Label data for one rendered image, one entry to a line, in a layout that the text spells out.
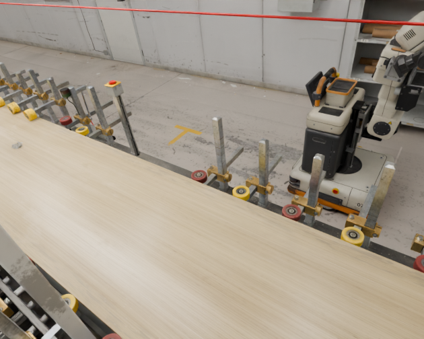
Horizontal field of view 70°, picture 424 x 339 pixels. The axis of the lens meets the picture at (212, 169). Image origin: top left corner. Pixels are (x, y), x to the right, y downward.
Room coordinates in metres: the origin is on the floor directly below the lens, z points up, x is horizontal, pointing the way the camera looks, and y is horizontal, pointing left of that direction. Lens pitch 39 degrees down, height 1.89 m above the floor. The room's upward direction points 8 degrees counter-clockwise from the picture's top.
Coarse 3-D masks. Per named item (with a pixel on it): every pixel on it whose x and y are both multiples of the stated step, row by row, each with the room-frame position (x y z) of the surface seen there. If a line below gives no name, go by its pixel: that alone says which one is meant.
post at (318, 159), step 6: (318, 156) 0.94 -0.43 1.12; (324, 156) 0.94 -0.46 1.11; (318, 162) 0.92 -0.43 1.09; (312, 168) 0.94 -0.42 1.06; (318, 168) 0.92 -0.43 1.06; (312, 174) 0.94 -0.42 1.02; (318, 174) 0.92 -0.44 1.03; (312, 180) 0.93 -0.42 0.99; (318, 180) 0.92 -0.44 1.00; (312, 186) 0.93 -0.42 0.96; (318, 186) 0.93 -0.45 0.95; (312, 192) 0.93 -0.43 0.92; (318, 192) 0.94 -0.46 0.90; (312, 198) 0.93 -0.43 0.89; (312, 204) 0.92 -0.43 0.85; (306, 216) 0.94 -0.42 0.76; (312, 216) 0.92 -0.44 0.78; (312, 222) 0.93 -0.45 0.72
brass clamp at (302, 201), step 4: (300, 196) 1.00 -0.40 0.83; (292, 200) 0.98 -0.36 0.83; (296, 200) 0.98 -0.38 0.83; (300, 200) 0.97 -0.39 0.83; (304, 200) 0.97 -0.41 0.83; (296, 204) 0.96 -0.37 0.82; (300, 204) 0.95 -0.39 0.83; (304, 204) 0.94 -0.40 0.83; (316, 204) 0.93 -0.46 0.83; (304, 208) 0.94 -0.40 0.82; (308, 208) 0.93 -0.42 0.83; (312, 208) 0.92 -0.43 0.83; (316, 208) 0.92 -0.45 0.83; (320, 208) 0.91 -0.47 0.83; (304, 212) 0.94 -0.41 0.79; (308, 212) 0.93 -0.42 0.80; (312, 212) 0.91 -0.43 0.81; (316, 212) 0.90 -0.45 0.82; (320, 212) 0.91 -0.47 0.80
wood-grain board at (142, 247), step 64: (0, 128) 2.00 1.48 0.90; (64, 128) 1.87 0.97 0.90; (0, 192) 1.26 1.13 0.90; (64, 192) 1.19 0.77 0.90; (128, 192) 1.12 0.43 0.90; (192, 192) 1.06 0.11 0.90; (64, 256) 0.78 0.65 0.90; (128, 256) 0.74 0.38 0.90; (192, 256) 0.70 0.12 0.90; (256, 256) 0.66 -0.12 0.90; (320, 256) 0.62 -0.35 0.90; (128, 320) 0.48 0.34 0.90; (192, 320) 0.45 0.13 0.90; (256, 320) 0.43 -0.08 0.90; (320, 320) 0.40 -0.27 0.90; (384, 320) 0.38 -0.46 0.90
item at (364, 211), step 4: (372, 184) 1.02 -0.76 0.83; (372, 188) 0.99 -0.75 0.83; (376, 188) 0.99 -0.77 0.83; (368, 192) 0.97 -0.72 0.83; (372, 192) 0.97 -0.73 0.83; (368, 196) 0.94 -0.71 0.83; (372, 196) 0.94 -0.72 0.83; (368, 200) 0.92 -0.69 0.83; (372, 200) 0.92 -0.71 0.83; (364, 204) 0.90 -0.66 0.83; (368, 204) 0.90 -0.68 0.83; (364, 208) 0.88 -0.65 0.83; (368, 208) 0.88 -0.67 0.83; (360, 212) 0.86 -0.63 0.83; (364, 212) 0.86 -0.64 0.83; (360, 216) 0.84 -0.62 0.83; (364, 216) 0.84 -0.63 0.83; (360, 228) 0.78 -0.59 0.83
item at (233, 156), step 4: (240, 148) 1.48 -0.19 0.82; (236, 152) 1.44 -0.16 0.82; (240, 152) 1.46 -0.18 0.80; (232, 156) 1.41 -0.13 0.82; (236, 156) 1.42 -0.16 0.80; (228, 160) 1.37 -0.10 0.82; (232, 160) 1.39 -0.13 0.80; (228, 164) 1.35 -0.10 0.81; (212, 176) 1.25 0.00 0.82; (216, 176) 1.26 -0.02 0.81; (208, 180) 1.22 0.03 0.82; (212, 180) 1.23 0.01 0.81; (208, 184) 1.20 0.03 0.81
